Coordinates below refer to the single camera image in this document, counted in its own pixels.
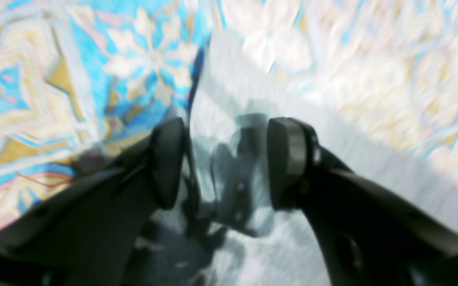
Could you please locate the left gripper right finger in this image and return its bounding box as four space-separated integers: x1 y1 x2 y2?
267 118 458 286

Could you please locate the patterned tile tablecloth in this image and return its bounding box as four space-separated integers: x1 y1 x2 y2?
0 0 458 228

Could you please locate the grey T-shirt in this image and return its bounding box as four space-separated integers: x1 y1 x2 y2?
138 32 458 286

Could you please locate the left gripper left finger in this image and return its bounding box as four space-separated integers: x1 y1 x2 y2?
0 118 186 286

